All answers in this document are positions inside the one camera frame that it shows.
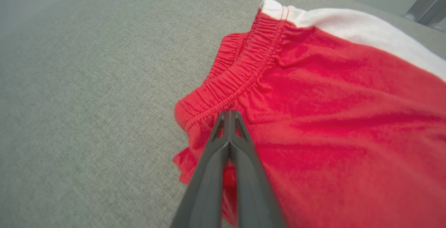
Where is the grey fabric sofa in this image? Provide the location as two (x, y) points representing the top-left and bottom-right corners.
(0, 0), (446, 228)

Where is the red shorts white trim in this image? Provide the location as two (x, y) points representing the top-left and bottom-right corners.
(172, 0), (446, 228)

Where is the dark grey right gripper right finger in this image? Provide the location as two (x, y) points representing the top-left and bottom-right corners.
(230, 110), (287, 228)

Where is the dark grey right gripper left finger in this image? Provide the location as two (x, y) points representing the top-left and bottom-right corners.
(170, 110), (231, 228)

